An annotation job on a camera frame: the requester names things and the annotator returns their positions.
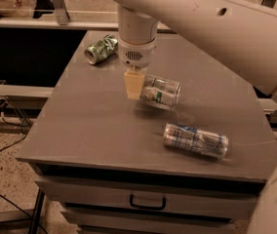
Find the black drawer handle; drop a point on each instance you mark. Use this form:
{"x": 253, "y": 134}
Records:
{"x": 148, "y": 204}

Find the grey drawer cabinet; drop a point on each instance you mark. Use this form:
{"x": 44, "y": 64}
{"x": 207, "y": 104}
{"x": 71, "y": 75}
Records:
{"x": 92, "y": 147}

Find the metal rail frame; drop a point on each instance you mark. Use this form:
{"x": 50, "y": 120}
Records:
{"x": 63, "y": 17}

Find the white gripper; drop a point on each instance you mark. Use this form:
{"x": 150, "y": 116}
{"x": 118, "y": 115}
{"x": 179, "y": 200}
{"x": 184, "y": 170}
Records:
{"x": 137, "y": 56}

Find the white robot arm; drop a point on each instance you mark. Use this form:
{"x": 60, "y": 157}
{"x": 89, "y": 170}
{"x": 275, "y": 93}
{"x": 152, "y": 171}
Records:
{"x": 239, "y": 34}

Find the white 7up can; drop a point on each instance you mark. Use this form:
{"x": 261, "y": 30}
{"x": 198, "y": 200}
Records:
{"x": 160, "y": 92}

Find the silver blue redbull can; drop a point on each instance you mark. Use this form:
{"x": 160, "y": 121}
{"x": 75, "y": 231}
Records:
{"x": 195, "y": 140}

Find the crushed green can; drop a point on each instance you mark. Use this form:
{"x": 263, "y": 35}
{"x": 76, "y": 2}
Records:
{"x": 102, "y": 49}

